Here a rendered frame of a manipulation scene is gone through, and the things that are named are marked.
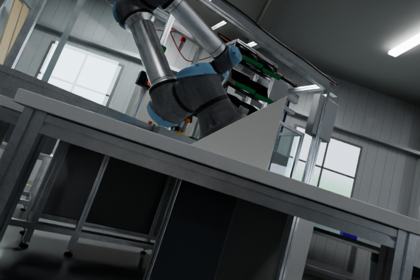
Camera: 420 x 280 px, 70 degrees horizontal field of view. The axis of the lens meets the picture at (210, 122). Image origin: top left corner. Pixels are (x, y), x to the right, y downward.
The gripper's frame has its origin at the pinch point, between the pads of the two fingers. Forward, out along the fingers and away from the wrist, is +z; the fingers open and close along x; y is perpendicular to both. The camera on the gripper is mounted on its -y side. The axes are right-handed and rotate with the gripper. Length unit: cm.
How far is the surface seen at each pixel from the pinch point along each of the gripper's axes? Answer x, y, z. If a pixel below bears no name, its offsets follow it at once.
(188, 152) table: -34, 77, -40
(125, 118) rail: -31.1, 22.3, -3.3
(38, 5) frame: -76, -26, -8
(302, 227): 170, -9, 59
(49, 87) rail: -60, 22, -3
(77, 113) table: -55, 69, -33
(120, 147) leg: -45, 73, -32
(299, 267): 177, 14, 83
